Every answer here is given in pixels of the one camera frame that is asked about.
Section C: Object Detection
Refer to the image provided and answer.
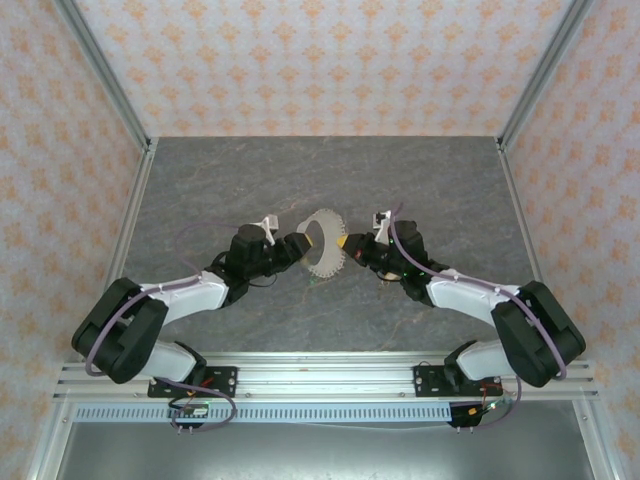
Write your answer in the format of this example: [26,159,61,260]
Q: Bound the grey metal shelf panel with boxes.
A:
[54,422,599,480]

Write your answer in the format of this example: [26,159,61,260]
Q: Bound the aluminium table side rail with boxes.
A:
[79,138,160,362]
[494,138,571,360]

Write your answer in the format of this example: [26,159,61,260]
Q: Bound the grey slotted cable duct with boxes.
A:
[72,402,455,424]

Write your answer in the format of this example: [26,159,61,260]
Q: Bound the wide aluminium base rail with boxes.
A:
[52,350,600,402]

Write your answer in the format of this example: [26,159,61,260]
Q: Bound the aluminium frame leg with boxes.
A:
[572,399,626,480]
[24,402,76,480]

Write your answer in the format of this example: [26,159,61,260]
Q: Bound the aluminium frame post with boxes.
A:
[496,0,597,153]
[51,0,154,153]

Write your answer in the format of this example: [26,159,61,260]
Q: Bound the small green circuit board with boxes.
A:
[167,402,210,419]
[467,397,516,419]

